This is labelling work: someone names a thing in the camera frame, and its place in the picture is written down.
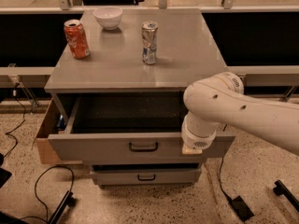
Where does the black stand leg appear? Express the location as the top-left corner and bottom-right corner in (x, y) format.
(48, 190), (76, 224)
(273, 180), (299, 212)

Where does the black power adapter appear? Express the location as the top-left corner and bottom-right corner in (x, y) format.
(230, 196), (254, 221)

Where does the black power cable right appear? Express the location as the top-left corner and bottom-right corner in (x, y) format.
(217, 124), (233, 201)

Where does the grey drawer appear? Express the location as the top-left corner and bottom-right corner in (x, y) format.
(90, 168), (201, 186)
(49, 91), (235, 165)

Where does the black cable left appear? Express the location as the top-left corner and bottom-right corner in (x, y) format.
(3, 81), (28, 159)

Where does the black looped floor cable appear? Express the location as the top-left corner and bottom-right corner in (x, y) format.
(19, 164), (76, 224)

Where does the grey drawer cabinet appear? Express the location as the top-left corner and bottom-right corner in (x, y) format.
(44, 7), (237, 189)

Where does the white bowl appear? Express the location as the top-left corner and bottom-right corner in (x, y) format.
(93, 7), (122, 30)

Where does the black stand leg left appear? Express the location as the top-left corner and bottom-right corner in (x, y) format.
(48, 190), (76, 224)

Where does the crushed silver can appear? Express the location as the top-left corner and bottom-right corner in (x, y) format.
(141, 21), (158, 64)

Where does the cardboard box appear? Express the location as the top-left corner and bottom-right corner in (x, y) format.
(36, 101), (81, 165)

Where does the black stand leg right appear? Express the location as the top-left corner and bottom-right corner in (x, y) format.
(273, 180), (299, 212)

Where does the orange soda can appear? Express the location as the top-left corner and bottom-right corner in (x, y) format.
(64, 20), (90, 59)

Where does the grey top drawer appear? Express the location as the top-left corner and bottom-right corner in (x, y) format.
(49, 91), (235, 165)

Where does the grey bottom drawer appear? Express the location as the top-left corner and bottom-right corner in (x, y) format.
(90, 168), (201, 186)

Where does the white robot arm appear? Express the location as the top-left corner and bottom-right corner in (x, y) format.
(181, 72), (299, 155)

